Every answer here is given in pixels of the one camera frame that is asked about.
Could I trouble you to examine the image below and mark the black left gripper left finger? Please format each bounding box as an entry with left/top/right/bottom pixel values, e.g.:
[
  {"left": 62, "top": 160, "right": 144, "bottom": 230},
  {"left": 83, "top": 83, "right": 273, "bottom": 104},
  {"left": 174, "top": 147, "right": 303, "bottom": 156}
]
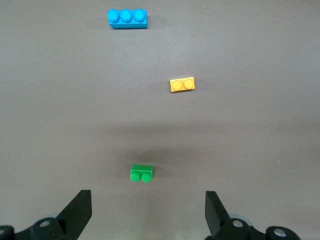
[{"left": 0, "top": 189, "right": 93, "bottom": 240}]

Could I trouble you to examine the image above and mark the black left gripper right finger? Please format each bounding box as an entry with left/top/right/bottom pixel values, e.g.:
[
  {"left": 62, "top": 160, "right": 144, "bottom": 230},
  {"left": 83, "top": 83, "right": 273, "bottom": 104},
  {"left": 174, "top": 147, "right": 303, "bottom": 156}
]
[{"left": 204, "top": 190, "right": 301, "bottom": 240}]

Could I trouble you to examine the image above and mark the yellow two-stud block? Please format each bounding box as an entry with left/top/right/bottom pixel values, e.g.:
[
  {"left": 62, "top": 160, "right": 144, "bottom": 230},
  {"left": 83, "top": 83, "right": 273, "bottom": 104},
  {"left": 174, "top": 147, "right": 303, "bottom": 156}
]
[{"left": 169, "top": 76, "right": 196, "bottom": 93}]

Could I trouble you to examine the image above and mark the green two-stud block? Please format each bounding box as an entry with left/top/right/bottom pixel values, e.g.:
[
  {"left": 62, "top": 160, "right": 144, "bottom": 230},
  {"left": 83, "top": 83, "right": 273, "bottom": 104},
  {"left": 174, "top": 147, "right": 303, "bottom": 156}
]
[{"left": 129, "top": 164, "right": 154, "bottom": 184}]

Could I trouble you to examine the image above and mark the blue three-stud block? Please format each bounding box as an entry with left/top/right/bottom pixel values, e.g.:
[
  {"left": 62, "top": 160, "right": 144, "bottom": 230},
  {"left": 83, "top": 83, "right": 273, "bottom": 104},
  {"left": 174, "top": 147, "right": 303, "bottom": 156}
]
[{"left": 107, "top": 8, "right": 148, "bottom": 30}]

